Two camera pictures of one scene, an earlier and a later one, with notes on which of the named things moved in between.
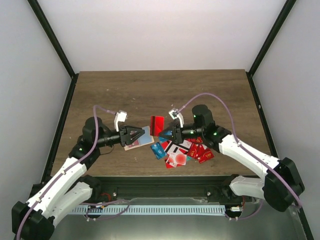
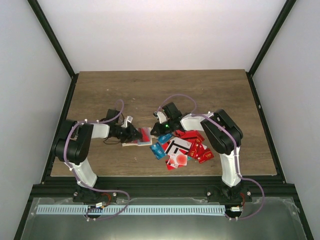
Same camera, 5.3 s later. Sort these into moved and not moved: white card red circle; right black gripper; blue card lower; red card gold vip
Moved: right black gripper
Not moved: white card red circle; red card gold vip; blue card lower
